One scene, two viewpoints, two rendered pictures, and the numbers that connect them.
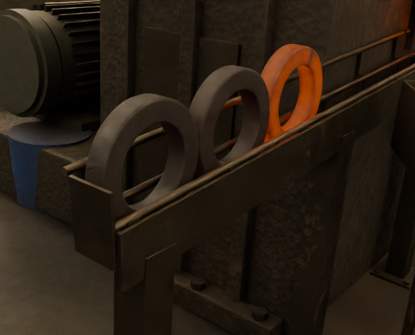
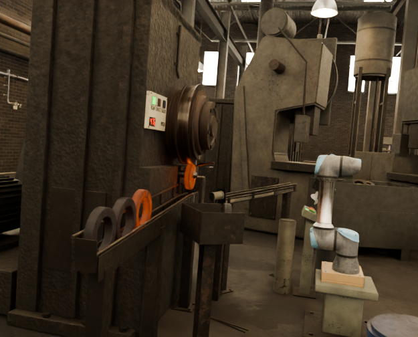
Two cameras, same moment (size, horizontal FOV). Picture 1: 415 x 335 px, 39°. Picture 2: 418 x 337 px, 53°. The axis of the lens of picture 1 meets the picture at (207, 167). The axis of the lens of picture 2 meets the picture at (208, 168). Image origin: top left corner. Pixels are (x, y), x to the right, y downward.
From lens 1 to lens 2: 0.79 m
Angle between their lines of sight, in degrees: 30
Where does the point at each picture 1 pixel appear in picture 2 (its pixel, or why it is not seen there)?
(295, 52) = (143, 192)
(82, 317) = not seen: outside the picture
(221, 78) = (122, 200)
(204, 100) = (117, 209)
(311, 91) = (148, 208)
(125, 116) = (97, 213)
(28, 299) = not seen: outside the picture
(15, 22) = not seen: outside the picture
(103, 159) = (92, 229)
